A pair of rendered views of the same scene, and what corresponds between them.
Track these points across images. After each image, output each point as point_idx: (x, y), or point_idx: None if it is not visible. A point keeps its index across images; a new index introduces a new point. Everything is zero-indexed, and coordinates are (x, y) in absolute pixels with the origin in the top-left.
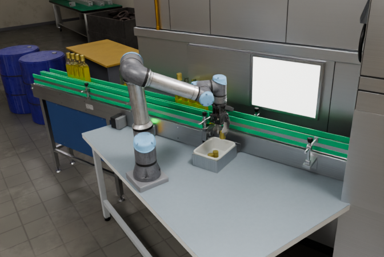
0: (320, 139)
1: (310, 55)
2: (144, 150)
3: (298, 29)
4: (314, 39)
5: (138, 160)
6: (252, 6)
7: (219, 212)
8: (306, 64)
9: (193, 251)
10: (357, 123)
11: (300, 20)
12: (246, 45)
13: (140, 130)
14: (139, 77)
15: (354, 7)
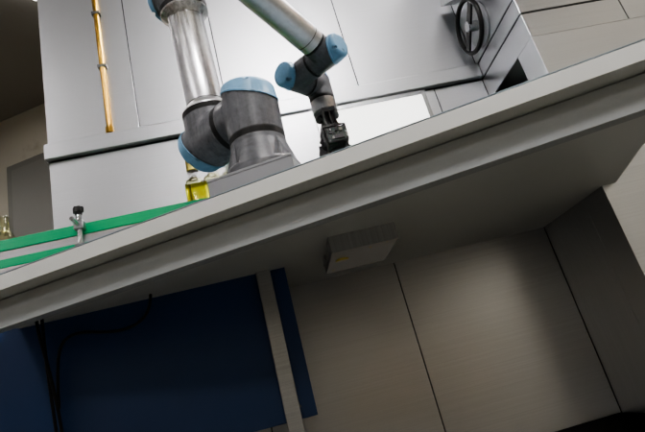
0: None
1: (402, 87)
2: (267, 88)
3: (370, 66)
4: (395, 72)
5: (254, 114)
6: (293, 56)
7: None
8: (401, 99)
9: (578, 62)
10: (544, 50)
11: (369, 55)
12: (301, 104)
13: (217, 101)
14: None
15: (425, 27)
